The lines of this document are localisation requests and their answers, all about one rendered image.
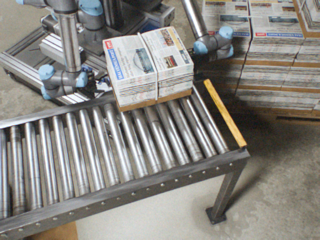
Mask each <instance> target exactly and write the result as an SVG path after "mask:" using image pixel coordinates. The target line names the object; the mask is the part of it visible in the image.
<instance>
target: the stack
mask: <svg viewBox="0 0 320 240"><path fill-rule="evenodd" d="M202 15H203V19H204V21H205V24H206V27H207V30H208V33H209V35H210V36H212V35H215V34H218V33H219V30H220V28H222V27H223V26H230V27H232V29H233V31H234V33H233V38H232V41H231V45H232V46H233V49H234V50H233V55H232V56H230V57H227V58H225V59H226V60H231V59H235V60H244V59H245V58H246V60H268V61H295V62H311V63H320V38H304V37H303V34H302V31H301V27H300V24H299V20H298V17H297V13H296V11H295V7H294V5H293V2H292V0H248V1H247V0H203V3H202ZM202 72H203V75H204V76H205V78H206V80H207V79H209V80H210V82H211V83H219V84H237V83H238V85H250V86H269V87H284V88H303V89H308V88H310V89H318V90H319V89H320V68H302V67H292V66H291V67H289V66H269V65H263V66H259V65H245V64H244V65H237V64H218V63H202V65H200V67H199V68H198V69H197V71H196V74H199V73H202ZM215 90H216V92H217V94H218V96H219V98H220V100H221V101H222V103H223V105H232V106H250V107H266V108H283V109H297V110H312V109H313V110H320V93H306V92H291V91H274V90H249V89H241V90H240V89H237V88H233V89H227V88H215ZM201 98H202V100H203V101H204V103H205V104H216V103H215V102H214V101H213V99H212V97H211V95H210V93H209V91H208V89H207V88H206V87H204V90H203V93H202V96H201ZM227 111H228V113H238V114H254V115H256V117H255V118H254V117H238V116H231V118H232V120H234V121H249V122H265V123H280V124H296V125H311V126H320V122H316V121H300V120H286V119H277V118H276V117H277V116H286V117H302V118H318V119H320V114H305V113H289V112H274V111H268V110H266V111H259V110H240V109H227Z"/></svg>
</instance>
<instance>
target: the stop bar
mask: <svg viewBox="0 0 320 240"><path fill-rule="evenodd" d="M204 84H205V86H206V88H207V89H208V91H209V93H210V95H211V97H212V99H213V101H214V102H215V103H216V105H217V107H218V109H219V111H220V113H221V115H222V116H223V118H224V119H225V121H226V123H227V125H228V127H229V129H230V131H231V132H232V134H233V136H234V137H235V139H236V141H237V143H238V145H239V146H240V148H241V149H242V148H245V147H247V144H246V142H245V140H244V138H243V137H242V135H241V133H240V132H239V130H238V128H237V127H236V125H235V123H234V121H233V120H232V118H231V116H230V115H229V113H228V111H227V109H226V107H225V106H224V105H223V103H222V101H221V100H220V98H219V96H218V94H217V92H216V90H215V88H214V87H213V86H212V84H211V82H210V80H209V79H207V80H204Z"/></svg>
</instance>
